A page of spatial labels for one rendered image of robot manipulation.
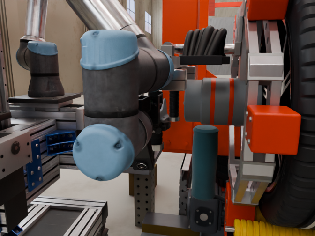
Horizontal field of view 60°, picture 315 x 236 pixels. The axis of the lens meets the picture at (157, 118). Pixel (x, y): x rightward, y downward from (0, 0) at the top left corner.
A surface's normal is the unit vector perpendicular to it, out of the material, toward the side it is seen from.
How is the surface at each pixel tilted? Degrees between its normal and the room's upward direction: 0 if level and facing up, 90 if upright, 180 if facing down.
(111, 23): 76
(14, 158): 90
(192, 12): 90
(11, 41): 90
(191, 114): 116
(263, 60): 45
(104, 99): 90
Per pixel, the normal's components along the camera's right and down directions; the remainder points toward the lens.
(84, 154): -0.18, 0.20
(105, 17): -0.07, -0.04
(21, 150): 0.99, 0.04
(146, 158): -0.13, 0.65
